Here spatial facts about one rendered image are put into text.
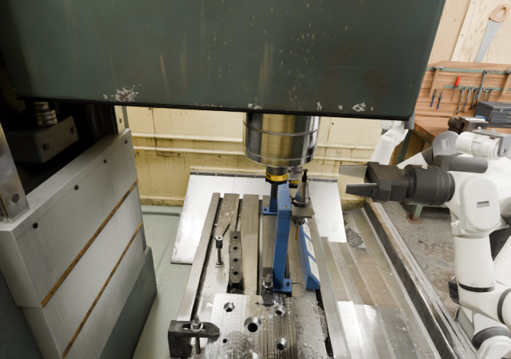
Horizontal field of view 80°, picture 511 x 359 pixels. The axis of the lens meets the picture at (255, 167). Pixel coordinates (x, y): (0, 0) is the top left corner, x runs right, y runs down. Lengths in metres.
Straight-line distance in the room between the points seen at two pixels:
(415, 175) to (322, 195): 1.15
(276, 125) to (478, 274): 0.53
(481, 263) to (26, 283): 0.87
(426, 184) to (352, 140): 1.12
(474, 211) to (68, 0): 0.79
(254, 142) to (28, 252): 0.43
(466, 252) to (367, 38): 0.51
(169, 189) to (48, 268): 1.34
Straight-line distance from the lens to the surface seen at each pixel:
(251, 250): 1.24
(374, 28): 0.50
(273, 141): 0.57
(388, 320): 1.35
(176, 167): 1.88
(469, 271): 0.81
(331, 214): 1.76
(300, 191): 0.93
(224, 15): 0.48
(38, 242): 0.67
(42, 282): 0.70
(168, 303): 1.46
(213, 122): 1.72
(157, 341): 1.36
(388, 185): 0.67
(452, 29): 3.62
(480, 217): 0.76
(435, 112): 3.66
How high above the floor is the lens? 1.73
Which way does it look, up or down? 27 degrees down
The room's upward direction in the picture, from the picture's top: 3 degrees clockwise
